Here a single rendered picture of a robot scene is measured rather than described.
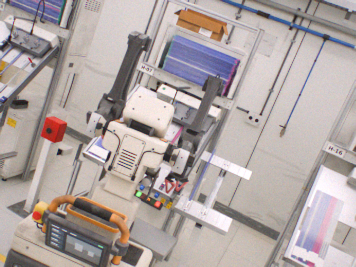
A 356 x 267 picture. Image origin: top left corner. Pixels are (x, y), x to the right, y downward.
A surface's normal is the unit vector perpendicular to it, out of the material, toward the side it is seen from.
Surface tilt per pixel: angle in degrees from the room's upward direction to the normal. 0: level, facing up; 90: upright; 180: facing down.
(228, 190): 90
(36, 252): 90
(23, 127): 90
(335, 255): 44
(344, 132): 90
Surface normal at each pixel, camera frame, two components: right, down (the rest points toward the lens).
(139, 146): -0.11, 0.07
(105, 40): -0.33, 0.12
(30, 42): 0.00, -0.53
